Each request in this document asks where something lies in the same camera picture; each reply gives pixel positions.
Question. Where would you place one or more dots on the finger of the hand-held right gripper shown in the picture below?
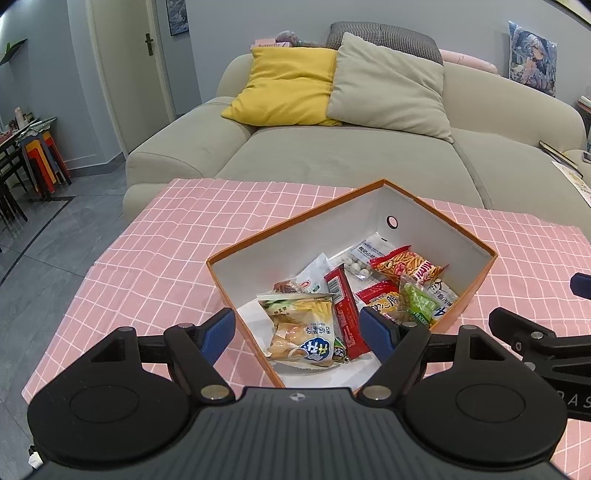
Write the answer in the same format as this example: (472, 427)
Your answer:
(582, 285)
(521, 330)

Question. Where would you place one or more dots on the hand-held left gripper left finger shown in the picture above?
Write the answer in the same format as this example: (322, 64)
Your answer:
(217, 333)

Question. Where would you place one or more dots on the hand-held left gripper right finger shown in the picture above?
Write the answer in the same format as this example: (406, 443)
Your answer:
(378, 331)

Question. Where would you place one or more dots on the silver snack packet red logo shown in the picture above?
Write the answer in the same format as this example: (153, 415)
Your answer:
(314, 277)

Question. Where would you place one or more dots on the orange cardboard box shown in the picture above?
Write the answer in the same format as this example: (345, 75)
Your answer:
(295, 240)

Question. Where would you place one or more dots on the red yellow snack packet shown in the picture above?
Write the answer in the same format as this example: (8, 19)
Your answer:
(376, 295)

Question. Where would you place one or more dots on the red bar snack packet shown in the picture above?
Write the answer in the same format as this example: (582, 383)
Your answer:
(346, 314)

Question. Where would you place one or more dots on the small dark snack packet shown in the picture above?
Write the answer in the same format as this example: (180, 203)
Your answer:
(340, 353)

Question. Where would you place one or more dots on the green pea snack packet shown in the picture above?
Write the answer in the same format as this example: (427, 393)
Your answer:
(418, 300)

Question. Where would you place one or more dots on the orange stick snack packet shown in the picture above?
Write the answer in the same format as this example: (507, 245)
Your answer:
(406, 265)

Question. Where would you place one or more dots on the clear packet of white balls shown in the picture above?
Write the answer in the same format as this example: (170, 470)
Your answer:
(362, 261)

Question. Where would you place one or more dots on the yellow green chips packet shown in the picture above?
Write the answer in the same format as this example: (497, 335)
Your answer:
(300, 327)

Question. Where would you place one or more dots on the brown snack packet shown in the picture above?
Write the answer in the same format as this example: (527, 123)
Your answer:
(286, 287)

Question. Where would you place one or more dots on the white magazine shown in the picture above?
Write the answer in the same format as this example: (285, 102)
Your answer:
(575, 182)

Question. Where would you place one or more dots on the pink checked tablecloth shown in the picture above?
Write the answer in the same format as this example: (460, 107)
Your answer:
(161, 240)

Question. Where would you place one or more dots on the book on sofa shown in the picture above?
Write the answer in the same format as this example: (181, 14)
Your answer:
(558, 154)

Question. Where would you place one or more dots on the beige sofa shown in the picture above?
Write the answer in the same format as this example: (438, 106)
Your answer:
(323, 147)

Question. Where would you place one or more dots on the printed figure pillow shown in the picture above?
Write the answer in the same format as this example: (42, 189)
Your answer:
(531, 57)

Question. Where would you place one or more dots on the stack of colourful stools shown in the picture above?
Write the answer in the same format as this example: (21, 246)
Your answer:
(46, 161)

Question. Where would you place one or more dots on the beige pillow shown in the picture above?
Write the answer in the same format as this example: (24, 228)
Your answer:
(392, 87)

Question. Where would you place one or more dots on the pink cushion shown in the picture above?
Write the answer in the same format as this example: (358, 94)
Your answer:
(466, 60)

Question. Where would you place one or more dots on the black dining chair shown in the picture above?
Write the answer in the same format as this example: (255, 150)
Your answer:
(11, 184)

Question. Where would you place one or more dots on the yellow pillow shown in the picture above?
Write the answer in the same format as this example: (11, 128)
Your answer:
(286, 83)

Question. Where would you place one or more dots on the grey houndstooth pillow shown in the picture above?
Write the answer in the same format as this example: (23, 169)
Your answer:
(397, 39)

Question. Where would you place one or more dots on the pink flat box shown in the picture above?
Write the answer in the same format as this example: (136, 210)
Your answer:
(270, 45)

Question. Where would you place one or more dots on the blue wall poster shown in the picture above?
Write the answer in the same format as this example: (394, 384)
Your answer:
(178, 16)

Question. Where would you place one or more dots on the green wall shelf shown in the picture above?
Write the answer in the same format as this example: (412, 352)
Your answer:
(11, 50)

